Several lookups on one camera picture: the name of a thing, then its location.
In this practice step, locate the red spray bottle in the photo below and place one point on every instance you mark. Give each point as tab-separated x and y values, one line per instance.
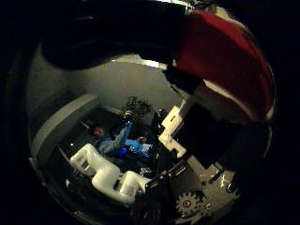
225	59

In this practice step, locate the laptop with blue screen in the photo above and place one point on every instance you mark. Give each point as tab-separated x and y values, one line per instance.
142	149

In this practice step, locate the person in blue shirt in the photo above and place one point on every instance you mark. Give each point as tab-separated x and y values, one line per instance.
114	140

